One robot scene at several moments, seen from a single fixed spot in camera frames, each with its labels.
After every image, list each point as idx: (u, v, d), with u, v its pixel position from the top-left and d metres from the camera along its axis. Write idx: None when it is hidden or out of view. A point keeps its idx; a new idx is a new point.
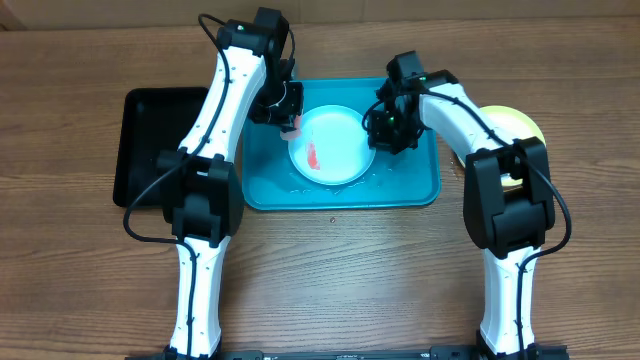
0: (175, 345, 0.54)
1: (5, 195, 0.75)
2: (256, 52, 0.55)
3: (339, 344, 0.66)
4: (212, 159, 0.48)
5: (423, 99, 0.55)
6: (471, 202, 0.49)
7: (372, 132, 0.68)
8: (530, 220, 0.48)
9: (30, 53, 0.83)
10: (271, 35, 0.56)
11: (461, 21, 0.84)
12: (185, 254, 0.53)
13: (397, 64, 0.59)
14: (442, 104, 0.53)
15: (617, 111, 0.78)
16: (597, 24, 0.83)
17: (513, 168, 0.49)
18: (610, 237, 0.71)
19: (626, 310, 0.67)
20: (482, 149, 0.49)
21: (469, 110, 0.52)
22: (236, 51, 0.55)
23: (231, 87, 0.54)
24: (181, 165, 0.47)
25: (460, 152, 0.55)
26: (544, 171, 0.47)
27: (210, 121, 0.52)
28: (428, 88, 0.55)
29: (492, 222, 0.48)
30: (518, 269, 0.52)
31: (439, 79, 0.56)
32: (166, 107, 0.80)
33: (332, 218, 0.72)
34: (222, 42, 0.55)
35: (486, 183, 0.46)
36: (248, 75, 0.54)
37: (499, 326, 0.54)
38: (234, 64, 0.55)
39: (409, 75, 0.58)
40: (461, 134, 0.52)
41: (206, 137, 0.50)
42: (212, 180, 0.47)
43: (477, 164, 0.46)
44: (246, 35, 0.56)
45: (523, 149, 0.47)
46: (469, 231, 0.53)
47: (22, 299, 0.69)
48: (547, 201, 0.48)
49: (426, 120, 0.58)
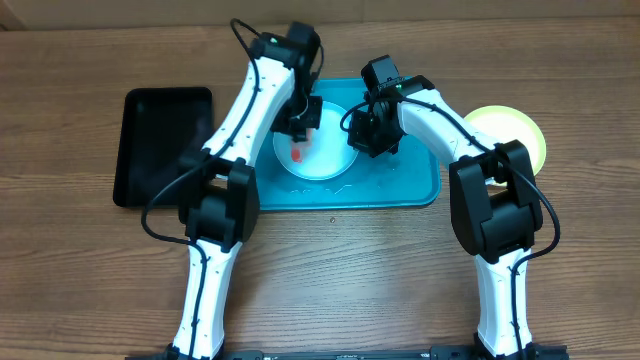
0: (178, 345, 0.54)
1: (5, 195, 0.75)
2: (288, 64, 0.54)
3: (339, 344, 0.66)
4: (235, 162, 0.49)
5: (401, 107, 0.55)
6: (459, 209, 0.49)
7: (352, 132, 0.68)
8: (518, 223, 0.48)
9: (31, 53, 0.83)
10: (303, 51, 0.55)
11: (461, 21, 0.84)
12: (196, 256, 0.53)
13: (371, 71, 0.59)
14: (420, 112, 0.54)
15: (617, 110, 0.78)
16: (597, 24, 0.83)
17: (496, 172, 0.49)
18: (610, 237, 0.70)
19: (626, 310, 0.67)
20: (465, 157, 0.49)
21: (447, 117, 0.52)
22: (269, 63, 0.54)
23: (259, 97, 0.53)
24: (202, 165, 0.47)
25: (442, 159, 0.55)
26: (527, 174, 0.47)
27: (236, 125, 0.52)
28: (404, 95, 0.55)
29: (480, 228, 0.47)
30: (510, 272, 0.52)
31: (416, 85, 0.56)
32: (165, 107, 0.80)
33: (332, 218, 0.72)
34: (255, 52, 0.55)
35: (471, 189, 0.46)
36: (277, 86, 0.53)
37: (496, 328, 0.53)
38: (264, 73, 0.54)
39: (385, 81, 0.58)
40: (442, 141, 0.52)
41: (231, 140, 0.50)
42: (231, 182, 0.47)
43: (461, 172, 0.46)
44: (279, 47, 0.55)
45: (505, 154, 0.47)
46: (459, 238, 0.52)
47: (22, 299, 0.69)
48: (534, 203, 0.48)
49: (406, 128, 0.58)
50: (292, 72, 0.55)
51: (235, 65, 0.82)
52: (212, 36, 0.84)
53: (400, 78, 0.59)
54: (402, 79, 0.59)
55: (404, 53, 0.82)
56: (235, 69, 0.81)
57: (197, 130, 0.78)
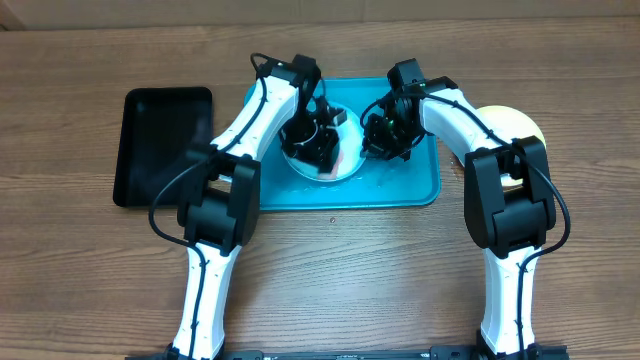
0: (178, 346, 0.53)
1: (5, 195, 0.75)
2: (294, 82, 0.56)
3: (339, 344, 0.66)
4: (240, 157, 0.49)
5: (423, 103, 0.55)
6: (472, 201, 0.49)
7: (369, 133, 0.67)
8: (531, 219, 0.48)
9: (31, 53, 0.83)
10: (307, 75, 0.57)
11: (461, 21, 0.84)
12: (195, 259, 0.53)
13: (397, 73, 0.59)
14: (442, 108, 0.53)
15: (617, 111, 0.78)
16: (597, 24, 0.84)
17: (513, 168, 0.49)
18: (610, 237, 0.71)
19: (626, 310, 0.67)
20: (481, 148, 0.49)
21: (468, 112, 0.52)
22: (275, 81, 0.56)
23: (265, 107, 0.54)
24: (209, 160, 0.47)
25: (460, 153, 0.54)
26: (543, 171, 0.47)
27: (243, 126, 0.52)
28: (428, 92, 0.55)
29: (493, 219, 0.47)
30: (518, 269, 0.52)
31: (438, 84, 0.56)
32: (165, 107, 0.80)
33: (332, 218, 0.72)
34: (262, 73, 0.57)
35: (486, 182, 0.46)
36: (283, 99, 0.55)
37: (499, 326, 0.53)
38: (271, 88, 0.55)
39: (410, 82, 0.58)
40: (461, 135, 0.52)
41: (238, 138, 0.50)
42: (237, 177, 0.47)
43: (476, 162, 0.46)
44: (284, 71, 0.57)
45: (522, 148, 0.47)
46: (470, 231, 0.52)
47: (22, 299, 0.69)
48: (547, 199, 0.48)
49: (427, 126, 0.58)
50: (297, 90, 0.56)
51: (235, 65, 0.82)
52: (212, 35, 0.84)
53: (425, 79, 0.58)
54: (427, 81, 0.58)
55: (403, 54, 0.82)
56: (235, 68, 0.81)
57: (197, 130, 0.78)
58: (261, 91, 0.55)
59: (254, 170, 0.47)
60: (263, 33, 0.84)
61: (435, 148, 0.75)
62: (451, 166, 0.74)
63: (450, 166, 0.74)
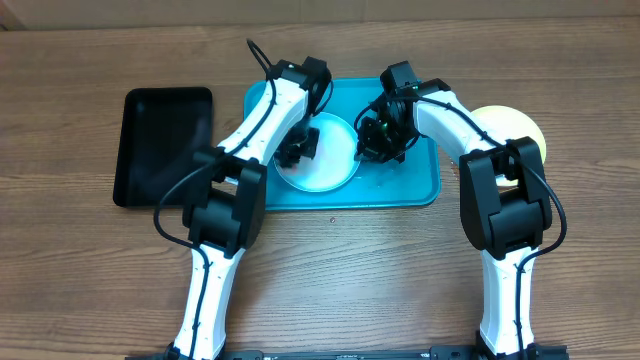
0: (178, 346, 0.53)
1: (5, 195, 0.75)
2: (304, 85, 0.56)
3: (339, 344, 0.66)
4: (248, 161, 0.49)
5: (417, 105, 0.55)
6: (468, 202, 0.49)
7: (363, 137, 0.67)
8: (527, 219, 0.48)
9: (32, 53, 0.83)
10: (317, 78, 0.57)
11: (461, 21, 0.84)
12: (198, 260, 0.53)
13: (390, 75, 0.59)
14: (436, 110, 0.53)
15: (617, 111, 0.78)
16: (597, 24, 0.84)
17: (507, 169, 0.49)
18: (609, 237, 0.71)
19: (626, 310, 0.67)
20: (476, 150, 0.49)
21: (461, 113, 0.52)
22: (286, 83, 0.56)
23: (274, 110, 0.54)
24: (216, 163, 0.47)
25: (452, 154, 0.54)
26: (538, 171, 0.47)
27: (251, 129, 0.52)
28: (421, 95, 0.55)
29: (489, 222, 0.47)
30: (517, 270, 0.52)
31: (431, 87, 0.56)
32: (162, 107, 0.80)
33: (332, 218, 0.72)
34: (271, 74, 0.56)
35: (481, 183, 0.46)
36: (292, 102, 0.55)
37: (499, 326, 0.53)
38: (281, 91, 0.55)
39: (403, 85, 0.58)
40: (455, 137, 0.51)
41: (246, 141, 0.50)
42: (243, 180, 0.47)
43: (471, 164, 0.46)
44: (294, 73, 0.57)
45: (516, 149, 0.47)
46: (466, 232, 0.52)
47: (23, 299, 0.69)
48: (544, 199, 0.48)
49: (421, 128, 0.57)
50: (306, 94, 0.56)
51: (235, 65, 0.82)
52: (212, 35, 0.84)
53: (418, 81, 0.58)
54: (421, 84, 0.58)
55: (404, 54, 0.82)
56: (235, 69, 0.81)
57: (197, 130, 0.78)
58: (270, 93, 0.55)
59: (260, 174, 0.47)
60: (263, 33, 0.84)
61: (435, 148, 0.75)
62: (451, 166, 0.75)
63: (450, 166, 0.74)
